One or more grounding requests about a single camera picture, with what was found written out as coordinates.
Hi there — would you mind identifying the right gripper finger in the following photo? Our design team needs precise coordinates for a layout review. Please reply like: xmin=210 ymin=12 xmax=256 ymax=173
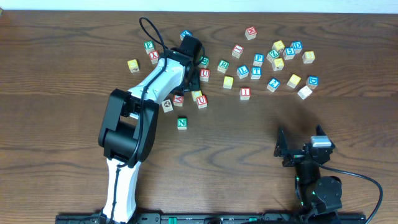
xmin=274 ymin=128 xmax=288 ymax=157
xmin=316 ymin=125 xmax=335 ymax=148

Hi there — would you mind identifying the green N block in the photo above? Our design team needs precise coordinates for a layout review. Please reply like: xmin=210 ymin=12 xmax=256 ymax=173
xmin=177 ymin=118 xmax=187 ymax=130

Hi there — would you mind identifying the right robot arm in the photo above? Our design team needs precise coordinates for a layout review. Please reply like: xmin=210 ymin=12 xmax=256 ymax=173
xmin=274 ymin=126 xmax=342 ymax=222

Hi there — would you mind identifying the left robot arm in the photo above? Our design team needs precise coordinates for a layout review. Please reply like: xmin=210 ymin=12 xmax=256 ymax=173
xmin=98 ymin=36 xmax=205 ymax=223

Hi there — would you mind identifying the blue X block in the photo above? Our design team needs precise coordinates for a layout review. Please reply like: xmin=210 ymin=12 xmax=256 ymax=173
xmin=180 ymin=30 xmax=192 ymax=40

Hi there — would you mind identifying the green B block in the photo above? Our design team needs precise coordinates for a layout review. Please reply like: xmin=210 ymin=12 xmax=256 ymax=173
xmin=198 ymin=57 xmax=209 ymax=69

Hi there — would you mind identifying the red U block upper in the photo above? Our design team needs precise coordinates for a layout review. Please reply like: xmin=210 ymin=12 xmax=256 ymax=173
xmin=200 ymin=68 xmax=210 ymax=82

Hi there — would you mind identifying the red u block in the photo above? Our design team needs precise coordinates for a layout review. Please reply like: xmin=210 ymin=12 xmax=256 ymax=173
xmin=196 ymin=95 xmax=208 ymax=109
xmin=200 ymin=68 xmax=210 ymax=82

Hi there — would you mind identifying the red Y block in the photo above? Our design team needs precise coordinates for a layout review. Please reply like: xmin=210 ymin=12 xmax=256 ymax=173
xmin=149 ymin=50 xmax=159 ymax=64

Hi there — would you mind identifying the green R block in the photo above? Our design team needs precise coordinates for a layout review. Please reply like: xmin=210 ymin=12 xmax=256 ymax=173
xmin=217 ymin=60 xmax=229 ymax=73

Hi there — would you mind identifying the green F block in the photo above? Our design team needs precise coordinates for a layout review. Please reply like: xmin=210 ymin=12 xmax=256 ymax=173
xmin=144 ymin=40 xmax=155 ymax=54

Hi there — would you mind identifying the white block right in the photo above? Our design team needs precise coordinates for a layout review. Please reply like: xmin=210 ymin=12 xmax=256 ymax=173
xmin=297 ymin=86 xmax=313 ymax=100

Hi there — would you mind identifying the red I block upper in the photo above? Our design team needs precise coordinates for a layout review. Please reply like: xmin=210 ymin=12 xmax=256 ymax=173
xmin=231 ymin=44 xmax=244 ymax=58

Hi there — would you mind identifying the red i block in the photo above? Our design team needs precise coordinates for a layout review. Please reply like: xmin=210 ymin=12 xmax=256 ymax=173
xmin=239 ymin=87 xmax=251 ymax=100
xmin=231 ymin=44 xmax=244 ymax=58

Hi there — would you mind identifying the yellow block beside E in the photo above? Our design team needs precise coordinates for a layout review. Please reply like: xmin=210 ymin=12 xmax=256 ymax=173
xmin=191 ymin=90 xmax=203 ymax=101

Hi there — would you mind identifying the blue D block lower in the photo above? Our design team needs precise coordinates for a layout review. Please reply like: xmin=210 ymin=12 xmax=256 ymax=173
xmin=306 ymin=75 xmax=319 ymax=90

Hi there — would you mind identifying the blue d block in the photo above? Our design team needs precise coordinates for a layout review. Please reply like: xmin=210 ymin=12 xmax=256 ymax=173
xmin=306 ymin=75 xmax=319 ymax=90
xmin=290 ymin=41 xmax=303 ymax=54

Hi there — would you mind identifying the plain yellow block centre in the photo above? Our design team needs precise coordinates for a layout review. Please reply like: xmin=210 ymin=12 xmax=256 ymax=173
xmin=223 ymin=76 xmax=234 ymax=89

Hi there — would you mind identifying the red A block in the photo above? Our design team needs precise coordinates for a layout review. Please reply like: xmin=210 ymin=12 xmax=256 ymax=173
xmin=172 ymin=95 xmax=184 ymax=107

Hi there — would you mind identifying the red U block lower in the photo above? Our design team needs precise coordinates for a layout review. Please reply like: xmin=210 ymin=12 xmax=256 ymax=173
xmin=196 ymin=95 xmax=208 ymax=109

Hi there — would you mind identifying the blue L block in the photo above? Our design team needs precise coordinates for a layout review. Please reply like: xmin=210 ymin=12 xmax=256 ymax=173
xmin=237 ymin=65 xmax=249 ymax=79

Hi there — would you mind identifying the yellow block far left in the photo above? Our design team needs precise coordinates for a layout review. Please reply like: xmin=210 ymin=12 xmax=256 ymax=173
xmin=127 ymin=59 xmax=139 ymax=73

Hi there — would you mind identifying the blue 2 block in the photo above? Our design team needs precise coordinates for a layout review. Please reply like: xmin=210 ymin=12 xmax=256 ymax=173
xmin=267 ymin=78 xmax=280 ymax=92

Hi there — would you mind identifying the red block top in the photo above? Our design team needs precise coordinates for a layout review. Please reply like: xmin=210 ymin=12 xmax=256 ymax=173
xmin=245 ymin=26 xmax=257 ymax=40

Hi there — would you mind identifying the red I block lower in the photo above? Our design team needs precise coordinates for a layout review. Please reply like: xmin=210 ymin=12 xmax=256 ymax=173
xmin=239 ymin=87 xmax=251 ymax=100

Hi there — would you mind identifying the white soccer ball block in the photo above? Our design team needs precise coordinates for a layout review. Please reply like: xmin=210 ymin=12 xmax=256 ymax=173
xmin=161 ymin=99 xmax=174 ymax=113

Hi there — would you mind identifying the blue P block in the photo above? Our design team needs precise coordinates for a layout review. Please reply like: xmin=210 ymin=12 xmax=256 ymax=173
xmin=253 ymin=54 xmax=264 ymax=67

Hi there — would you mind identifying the blue T block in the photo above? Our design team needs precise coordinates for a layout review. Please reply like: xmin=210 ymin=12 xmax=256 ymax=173
xmin=251 ymin=67 xmax=262 ymax=80

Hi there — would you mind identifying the yellow 8 block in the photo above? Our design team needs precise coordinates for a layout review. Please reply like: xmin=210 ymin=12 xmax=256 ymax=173
xmin=302 ymin=51 xmax=315 ymax=64

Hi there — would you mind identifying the yellow block below Z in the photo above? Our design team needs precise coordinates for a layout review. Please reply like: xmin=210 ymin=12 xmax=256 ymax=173
xmin=272 ymin=58 xmax=284 ymax=71

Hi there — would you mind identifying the green Z block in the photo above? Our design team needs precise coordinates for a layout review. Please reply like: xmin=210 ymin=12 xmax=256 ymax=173
xmin=266 ymin=49 xmax=280 ymax=63

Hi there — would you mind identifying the blue 5 block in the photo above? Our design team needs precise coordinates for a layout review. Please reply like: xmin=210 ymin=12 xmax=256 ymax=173
xmin=283 ymin=47 xmax=295 ymax=60

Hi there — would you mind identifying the yellow block top right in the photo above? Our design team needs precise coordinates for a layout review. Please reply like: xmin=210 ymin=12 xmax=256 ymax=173
xmin=272 ymin=40 xmax=285 ymax=53

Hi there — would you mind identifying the blue D block upper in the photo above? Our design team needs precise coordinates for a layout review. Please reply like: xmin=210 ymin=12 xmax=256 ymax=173
xmin=290 ymin=41 xmax=303 ymax=54

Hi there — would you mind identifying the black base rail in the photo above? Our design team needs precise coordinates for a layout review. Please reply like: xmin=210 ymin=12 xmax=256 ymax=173
xmin=55 ymin=212 xmax=367 ymax=224

